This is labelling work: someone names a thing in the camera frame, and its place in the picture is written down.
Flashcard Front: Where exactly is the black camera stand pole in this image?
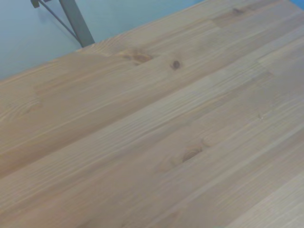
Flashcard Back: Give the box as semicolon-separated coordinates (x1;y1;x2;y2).
30;0;96;48

